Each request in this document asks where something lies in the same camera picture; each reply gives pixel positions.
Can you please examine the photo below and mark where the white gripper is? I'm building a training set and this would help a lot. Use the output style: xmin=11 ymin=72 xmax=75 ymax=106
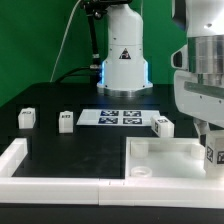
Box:
xmin=174 ymin=71 xmax=224 ymax=146

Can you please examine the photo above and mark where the white square table top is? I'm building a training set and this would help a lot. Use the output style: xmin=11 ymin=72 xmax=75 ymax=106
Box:
xmin=125 ymin=137 xmax=205 ymax=179

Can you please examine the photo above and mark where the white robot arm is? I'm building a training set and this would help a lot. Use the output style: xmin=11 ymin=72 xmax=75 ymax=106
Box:
xmin=97 ymin=0 xmax=224 ymax=136

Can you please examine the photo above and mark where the white sheet with markers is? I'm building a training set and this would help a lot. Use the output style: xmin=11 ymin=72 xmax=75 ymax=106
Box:
xmin=77 ymin=109 xmax=160 ymax=127

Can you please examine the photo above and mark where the white left fence piece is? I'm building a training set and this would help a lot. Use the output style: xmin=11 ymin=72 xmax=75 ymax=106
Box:
xmin=0 ymin=138 xmax=28 ymax=178

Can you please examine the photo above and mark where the white front fence rail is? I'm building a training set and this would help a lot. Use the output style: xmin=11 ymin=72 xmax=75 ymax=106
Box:
xmin=0 ymin=178 xmax=224 ymax=209

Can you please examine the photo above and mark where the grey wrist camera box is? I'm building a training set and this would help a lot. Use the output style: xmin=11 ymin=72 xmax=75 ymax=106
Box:
xmin=171 ymin=45 xmax=188 ymax=70

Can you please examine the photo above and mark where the white cable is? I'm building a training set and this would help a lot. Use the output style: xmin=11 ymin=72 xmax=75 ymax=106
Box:
xmin=49 ymin=0 xmax=83 ymax=83

